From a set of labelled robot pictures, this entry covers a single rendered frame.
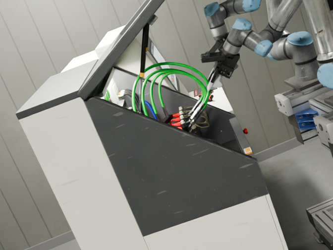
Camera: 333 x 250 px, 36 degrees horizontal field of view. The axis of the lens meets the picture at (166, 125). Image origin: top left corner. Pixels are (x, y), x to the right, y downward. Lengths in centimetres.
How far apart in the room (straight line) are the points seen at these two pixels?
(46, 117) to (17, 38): 204
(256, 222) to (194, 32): 220
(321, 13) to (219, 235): 102
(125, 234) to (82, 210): 22
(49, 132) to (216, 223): 82
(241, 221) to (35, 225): 254
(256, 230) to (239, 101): 216
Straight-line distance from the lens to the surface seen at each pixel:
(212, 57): 236
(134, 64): 278
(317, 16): 210
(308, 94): 275
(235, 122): 275
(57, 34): 412
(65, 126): 217
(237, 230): 235
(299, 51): 271
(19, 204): 449
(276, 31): 236
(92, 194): 226
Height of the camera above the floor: 184
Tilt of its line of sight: 17 degrees down
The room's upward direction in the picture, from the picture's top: 21 degrees counter-clockwise
